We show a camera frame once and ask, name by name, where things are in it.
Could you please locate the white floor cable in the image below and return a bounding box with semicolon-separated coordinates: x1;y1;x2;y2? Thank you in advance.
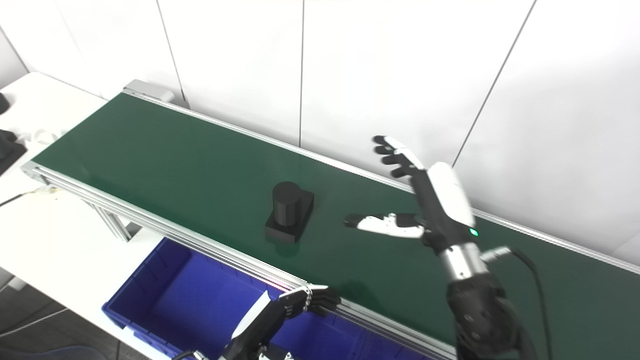
0;307;68;337

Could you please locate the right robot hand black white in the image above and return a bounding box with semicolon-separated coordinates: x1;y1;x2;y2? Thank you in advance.
343;135;481;256

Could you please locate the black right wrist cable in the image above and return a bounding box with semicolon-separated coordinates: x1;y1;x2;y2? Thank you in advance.
480;246;556;360

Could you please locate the thin cable with connector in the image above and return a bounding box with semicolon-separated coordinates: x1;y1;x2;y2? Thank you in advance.
0;186;57;207

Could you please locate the large blue plastic bin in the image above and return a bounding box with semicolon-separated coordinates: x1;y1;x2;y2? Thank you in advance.
101;237;426;360

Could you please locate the grey conveyor end cap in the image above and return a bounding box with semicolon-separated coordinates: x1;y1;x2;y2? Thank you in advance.
122;79;176;104

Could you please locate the black cylinder block part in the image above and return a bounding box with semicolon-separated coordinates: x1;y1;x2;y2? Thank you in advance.
264;181;315;244

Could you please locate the aluminium conveyor support leg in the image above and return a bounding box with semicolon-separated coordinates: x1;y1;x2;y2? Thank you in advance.
90;202;136;243

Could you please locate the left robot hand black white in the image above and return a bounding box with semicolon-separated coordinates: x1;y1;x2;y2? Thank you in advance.
220;285;342;360

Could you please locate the green conveyor belt aluminium frame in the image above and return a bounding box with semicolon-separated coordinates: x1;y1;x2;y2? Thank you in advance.
21;80;640;360

